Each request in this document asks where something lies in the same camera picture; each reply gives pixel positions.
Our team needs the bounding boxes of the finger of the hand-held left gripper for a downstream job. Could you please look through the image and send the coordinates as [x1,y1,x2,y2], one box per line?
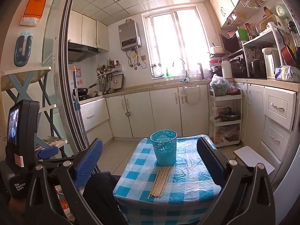
[37,146,59,160]

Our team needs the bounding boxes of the white thermos jug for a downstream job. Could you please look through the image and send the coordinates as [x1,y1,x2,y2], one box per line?
[218,59,233,79]

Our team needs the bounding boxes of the white step stool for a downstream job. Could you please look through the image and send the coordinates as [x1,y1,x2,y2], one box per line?
[234,145,275,175]

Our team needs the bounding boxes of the red frying pan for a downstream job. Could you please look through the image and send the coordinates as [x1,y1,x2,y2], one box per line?
[281,44,298,67]

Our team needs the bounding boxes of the pale green fan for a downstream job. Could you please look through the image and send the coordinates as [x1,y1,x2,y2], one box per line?
[275,4,287,19]

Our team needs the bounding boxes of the white refrigerator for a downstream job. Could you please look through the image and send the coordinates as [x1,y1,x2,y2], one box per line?
[273,162,300,225]

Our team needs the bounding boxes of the sliding door frame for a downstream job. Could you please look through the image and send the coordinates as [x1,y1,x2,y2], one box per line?
[55,0,96,160]

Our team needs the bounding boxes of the white base cabinet with drawers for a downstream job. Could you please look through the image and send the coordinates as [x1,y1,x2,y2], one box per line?
[234,81,297,162]
[78,98,114,146]

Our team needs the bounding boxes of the black wok with handle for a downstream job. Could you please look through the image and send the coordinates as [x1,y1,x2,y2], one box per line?
[74,84,98,99]

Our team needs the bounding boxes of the gold wire hanging basket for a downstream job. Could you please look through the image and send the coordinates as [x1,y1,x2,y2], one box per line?
[226,12,248,27]

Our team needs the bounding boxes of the chrome sink faucet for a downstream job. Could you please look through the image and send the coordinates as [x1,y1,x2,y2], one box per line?
[173,58,187,75]

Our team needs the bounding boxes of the clear hanging plastic bag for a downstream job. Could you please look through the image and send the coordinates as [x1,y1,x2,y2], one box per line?
[178,84,201,105]

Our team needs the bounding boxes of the mop with orange handle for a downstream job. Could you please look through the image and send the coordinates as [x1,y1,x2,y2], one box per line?
[71,66,81,113]

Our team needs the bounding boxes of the white framed kitchen window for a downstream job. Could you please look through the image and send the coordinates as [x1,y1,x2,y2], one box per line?
[143,6,211,79]

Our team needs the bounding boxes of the white rolling cart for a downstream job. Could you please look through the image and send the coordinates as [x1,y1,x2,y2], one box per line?
[209,89,243,148]

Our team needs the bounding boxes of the black range hood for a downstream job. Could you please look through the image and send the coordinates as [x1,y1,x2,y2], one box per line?
[68,42,102,62]

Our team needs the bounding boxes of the person's dark trouser leg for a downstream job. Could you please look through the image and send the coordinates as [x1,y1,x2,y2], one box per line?
[82,172,128,225]

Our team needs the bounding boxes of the white base cabinet with doors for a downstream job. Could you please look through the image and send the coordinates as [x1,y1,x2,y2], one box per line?
[104,84,210,139]

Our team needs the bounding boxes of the orange and white bag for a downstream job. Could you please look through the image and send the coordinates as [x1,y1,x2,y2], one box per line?
[19,0,48,26]

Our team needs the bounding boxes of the blue food package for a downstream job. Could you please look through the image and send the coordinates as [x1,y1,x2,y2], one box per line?
[275,65,300,83]

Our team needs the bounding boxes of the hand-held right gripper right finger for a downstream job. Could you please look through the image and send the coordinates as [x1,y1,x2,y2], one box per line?
[196,136,276,225]

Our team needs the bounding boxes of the grey gas water heater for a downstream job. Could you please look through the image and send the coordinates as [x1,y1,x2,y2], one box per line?
[118,19,142,51]

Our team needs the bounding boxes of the white wall cabinet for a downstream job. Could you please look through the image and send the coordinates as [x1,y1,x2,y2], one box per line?
[209,0,252,27]
[68,10,110,51]

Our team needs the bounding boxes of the dark pot with lid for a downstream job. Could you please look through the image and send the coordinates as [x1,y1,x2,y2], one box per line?
[219,107,241,122]

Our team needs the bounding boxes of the water heater hoses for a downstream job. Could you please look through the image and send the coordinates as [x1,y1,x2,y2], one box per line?
[125,49,147,70]

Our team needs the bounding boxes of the wall utensil rack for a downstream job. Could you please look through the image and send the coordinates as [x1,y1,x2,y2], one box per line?
[96,60,123,94]

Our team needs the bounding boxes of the hanging rectangular tray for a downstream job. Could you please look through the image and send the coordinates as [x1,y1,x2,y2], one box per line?
[112,74,125,89]

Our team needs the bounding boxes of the blue checked tablecloth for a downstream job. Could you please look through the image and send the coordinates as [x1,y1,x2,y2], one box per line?
[113,135,225,225]

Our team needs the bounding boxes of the crumpled plastic bag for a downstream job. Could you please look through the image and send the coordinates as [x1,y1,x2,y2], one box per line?
[216,127,239,143]

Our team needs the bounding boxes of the black microwave oven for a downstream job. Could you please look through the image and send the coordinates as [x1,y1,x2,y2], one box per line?
[219,34,244,53]

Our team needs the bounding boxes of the plastic bag of vegetables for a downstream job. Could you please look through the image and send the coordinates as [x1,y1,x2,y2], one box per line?
[209,74,231,97]

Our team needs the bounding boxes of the black kettle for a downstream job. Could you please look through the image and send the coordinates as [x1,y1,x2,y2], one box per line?
[248,58,265,78]

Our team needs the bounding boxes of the white electric water boiler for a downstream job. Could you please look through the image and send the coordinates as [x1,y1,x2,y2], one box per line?
[262,47,282,80]

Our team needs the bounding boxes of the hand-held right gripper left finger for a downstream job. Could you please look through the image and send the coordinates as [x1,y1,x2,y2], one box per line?
[25,138,110,225]

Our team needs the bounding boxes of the black toaster oven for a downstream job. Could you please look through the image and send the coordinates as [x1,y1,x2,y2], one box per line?
[228,56,249,78]

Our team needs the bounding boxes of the stack of pans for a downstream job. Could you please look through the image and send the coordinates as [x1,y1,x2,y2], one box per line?
[208,57,222,68]

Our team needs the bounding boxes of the white counter shelf rack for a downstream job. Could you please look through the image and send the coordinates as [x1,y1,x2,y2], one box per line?
[241,22,300,79]

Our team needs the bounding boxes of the beige countertop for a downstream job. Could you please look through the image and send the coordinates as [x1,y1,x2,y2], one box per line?
[78,77,300,104]

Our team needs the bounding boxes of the bundle of wooden chopsticks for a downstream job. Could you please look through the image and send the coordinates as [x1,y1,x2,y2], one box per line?
[147,166,171,200]

